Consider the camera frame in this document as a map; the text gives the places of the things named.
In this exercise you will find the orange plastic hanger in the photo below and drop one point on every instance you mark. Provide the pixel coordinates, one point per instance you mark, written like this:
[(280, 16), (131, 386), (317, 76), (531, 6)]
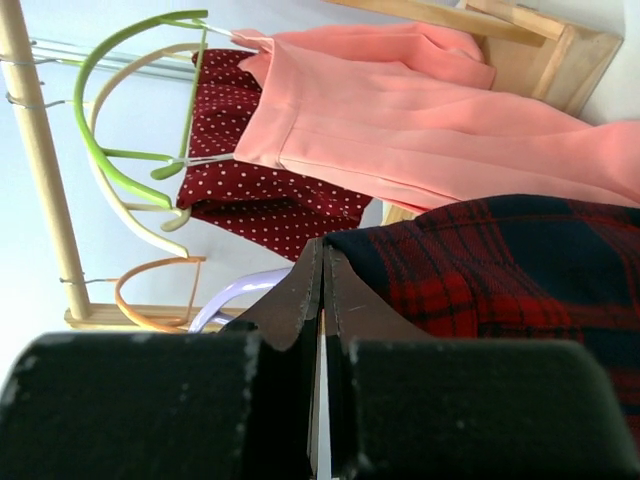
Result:
[(160, 295)]

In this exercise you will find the wooden clothes rack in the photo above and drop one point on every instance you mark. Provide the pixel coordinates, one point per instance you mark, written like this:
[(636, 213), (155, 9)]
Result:
[(546, 56)]

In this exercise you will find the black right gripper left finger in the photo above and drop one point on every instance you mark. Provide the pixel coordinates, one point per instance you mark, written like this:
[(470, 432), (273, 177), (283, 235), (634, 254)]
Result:
[(231, 405)]

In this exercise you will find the pink skirt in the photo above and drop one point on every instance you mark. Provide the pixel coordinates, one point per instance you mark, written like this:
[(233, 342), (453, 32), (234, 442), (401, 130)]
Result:
[(406, 114)]

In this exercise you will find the red polka dot skirt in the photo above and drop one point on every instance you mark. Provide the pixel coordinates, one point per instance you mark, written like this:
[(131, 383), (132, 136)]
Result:
[(277, 210)]

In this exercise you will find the red plaid skirt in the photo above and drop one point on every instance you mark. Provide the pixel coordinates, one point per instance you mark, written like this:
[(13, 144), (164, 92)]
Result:
[(515, 266)]

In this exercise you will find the aluminium frame post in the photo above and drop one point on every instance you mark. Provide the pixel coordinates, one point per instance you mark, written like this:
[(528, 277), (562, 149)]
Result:
[(170, 66)]

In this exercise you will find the purple plastic hanger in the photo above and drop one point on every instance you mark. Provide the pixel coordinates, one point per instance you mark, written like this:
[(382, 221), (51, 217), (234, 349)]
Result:
[(212, 311)]

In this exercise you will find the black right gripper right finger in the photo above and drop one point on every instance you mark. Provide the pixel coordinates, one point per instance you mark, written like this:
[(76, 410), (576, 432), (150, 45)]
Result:
[(407, 405)]

